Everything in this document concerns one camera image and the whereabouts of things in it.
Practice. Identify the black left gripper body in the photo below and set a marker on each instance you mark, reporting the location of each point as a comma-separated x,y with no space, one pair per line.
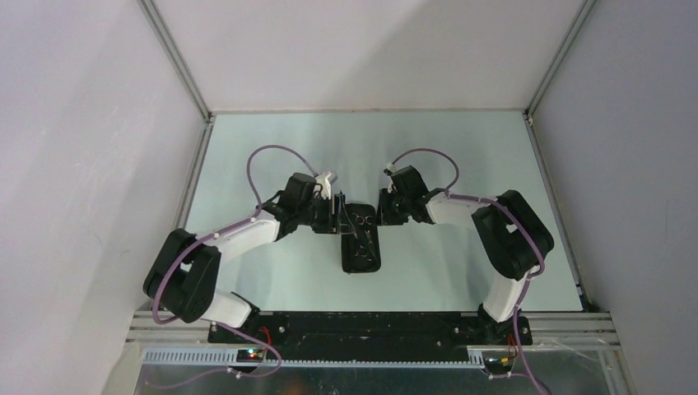
317,214

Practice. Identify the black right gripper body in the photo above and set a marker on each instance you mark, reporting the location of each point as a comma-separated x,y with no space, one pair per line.
394,208

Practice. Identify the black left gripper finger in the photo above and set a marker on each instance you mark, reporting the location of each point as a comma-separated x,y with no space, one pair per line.
339,204
342,225

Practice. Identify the silver thinning shears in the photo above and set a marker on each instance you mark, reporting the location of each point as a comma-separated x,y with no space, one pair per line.
362,220

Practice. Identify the black zippered tool case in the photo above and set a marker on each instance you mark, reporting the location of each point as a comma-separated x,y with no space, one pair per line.
352,264

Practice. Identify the silver hair scissors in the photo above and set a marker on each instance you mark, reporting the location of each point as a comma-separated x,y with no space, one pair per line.
365,247

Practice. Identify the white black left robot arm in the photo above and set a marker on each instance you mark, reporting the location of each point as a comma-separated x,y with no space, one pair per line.
184,275

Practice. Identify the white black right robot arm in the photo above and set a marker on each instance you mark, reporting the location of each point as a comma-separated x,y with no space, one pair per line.
514,238

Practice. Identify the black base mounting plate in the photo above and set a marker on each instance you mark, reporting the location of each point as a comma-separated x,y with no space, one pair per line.
379,335

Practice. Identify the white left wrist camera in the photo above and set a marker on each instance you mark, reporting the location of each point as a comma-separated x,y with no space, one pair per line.
323,184

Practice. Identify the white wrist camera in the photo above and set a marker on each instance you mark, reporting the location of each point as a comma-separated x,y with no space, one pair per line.
323,184
389,169

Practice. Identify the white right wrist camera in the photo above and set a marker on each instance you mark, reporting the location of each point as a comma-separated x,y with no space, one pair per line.
389,169

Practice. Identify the grey slotted cable duct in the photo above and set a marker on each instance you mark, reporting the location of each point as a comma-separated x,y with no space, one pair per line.
225,357

